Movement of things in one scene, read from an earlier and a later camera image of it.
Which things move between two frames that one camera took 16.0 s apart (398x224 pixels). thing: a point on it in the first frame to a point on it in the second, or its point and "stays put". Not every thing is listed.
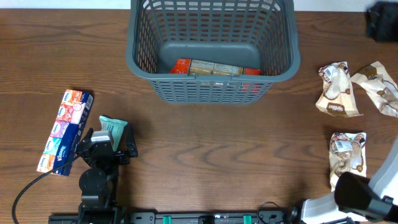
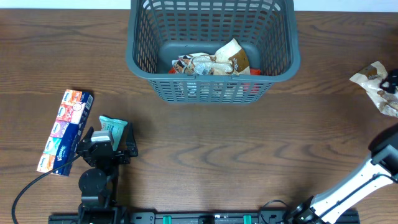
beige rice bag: (337, 98) to (232, 52)
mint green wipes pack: (116, 127) stays put
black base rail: (192, 217) stays put
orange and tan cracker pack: (194, 66) to (247, 88)
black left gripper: (132, 151) stays put
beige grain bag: (381, 86) stays put
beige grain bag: (347, 154) to (201, 64)
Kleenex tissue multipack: (66, 131) stays put
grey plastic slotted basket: (256, 34) stays put
